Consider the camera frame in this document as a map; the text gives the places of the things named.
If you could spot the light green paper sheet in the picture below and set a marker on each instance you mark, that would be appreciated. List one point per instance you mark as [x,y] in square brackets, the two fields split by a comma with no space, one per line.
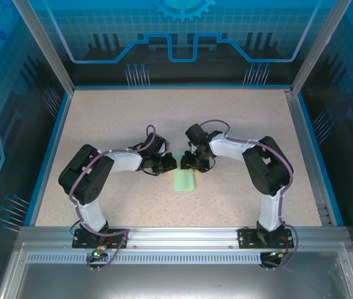
[185,182]

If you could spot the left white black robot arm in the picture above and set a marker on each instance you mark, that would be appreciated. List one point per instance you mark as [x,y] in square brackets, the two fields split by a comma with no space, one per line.
[123,162]

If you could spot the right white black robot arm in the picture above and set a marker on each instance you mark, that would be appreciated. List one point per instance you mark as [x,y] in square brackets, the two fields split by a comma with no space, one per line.
[226,148]

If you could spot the blue table edge strip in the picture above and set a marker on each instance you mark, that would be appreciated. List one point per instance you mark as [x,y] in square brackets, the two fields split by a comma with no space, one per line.
[50,159]

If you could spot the grey metal tray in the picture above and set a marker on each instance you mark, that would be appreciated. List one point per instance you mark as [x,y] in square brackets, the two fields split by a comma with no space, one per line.
[176,280]

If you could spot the aluminium frame rail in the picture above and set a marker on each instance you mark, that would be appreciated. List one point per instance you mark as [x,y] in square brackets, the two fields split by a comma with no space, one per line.
[182,233]

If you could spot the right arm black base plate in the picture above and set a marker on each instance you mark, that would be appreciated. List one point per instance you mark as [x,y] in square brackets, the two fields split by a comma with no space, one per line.
[245,238]

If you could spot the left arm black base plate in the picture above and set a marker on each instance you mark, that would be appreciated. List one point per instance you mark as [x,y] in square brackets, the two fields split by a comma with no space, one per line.
[118,238]

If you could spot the aluminium side rail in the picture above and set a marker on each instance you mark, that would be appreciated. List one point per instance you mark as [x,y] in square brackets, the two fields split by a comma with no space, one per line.
[307,155]

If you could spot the aluminium frame post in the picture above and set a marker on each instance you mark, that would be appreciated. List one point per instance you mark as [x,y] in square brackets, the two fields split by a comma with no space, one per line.
[44,46]
[319,46]

